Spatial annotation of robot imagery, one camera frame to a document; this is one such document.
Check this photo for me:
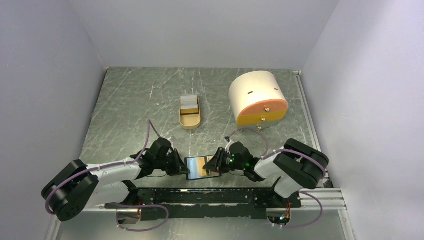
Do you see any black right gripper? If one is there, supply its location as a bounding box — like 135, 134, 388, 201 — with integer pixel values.
203, 147, 246, 174

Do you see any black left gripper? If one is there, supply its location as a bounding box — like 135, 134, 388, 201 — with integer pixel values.
154, 148, 190, 176

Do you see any orange credit card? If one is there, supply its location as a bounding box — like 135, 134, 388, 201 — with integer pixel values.
196, 155, 216, 178

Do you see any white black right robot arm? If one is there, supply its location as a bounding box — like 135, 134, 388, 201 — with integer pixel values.
203, 138, 330, 207

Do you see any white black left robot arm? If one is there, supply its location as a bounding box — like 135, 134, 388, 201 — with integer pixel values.
41, 137, 190, 222

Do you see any beige oval card tray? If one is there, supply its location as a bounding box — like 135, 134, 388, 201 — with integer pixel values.
179, 98, 201, 130

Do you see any stack of credit cards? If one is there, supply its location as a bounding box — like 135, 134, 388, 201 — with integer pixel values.
179, 95, 200, 115

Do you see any cream cylindrical drawer box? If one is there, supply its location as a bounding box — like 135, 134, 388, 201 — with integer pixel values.
228, 70, 289, 130

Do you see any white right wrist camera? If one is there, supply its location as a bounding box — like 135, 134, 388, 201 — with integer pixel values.
224, 136, 235, 151

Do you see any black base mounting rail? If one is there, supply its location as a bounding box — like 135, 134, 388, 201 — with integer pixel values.
126, 187, 302, 221

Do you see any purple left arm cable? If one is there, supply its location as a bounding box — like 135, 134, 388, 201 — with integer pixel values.
44, 119, 170, 233

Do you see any aluminium extrusion rail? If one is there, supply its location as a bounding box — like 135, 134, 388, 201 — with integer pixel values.
293, 70, 349, 240

